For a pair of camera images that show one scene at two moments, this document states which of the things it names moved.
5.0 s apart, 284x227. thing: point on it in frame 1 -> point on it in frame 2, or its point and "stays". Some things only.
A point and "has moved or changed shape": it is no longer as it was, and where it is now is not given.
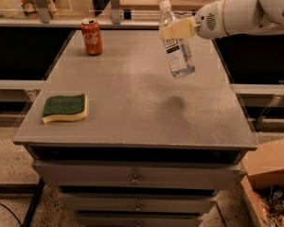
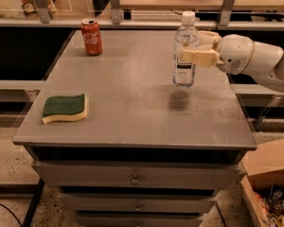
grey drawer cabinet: (123, 142) stays
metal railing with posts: (43, 19) stays
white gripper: (208, 22) -> (235, 55)
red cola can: (91, 30) stays
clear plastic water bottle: (180, 50) has moved or changed shape
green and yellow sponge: (67, 108) stays
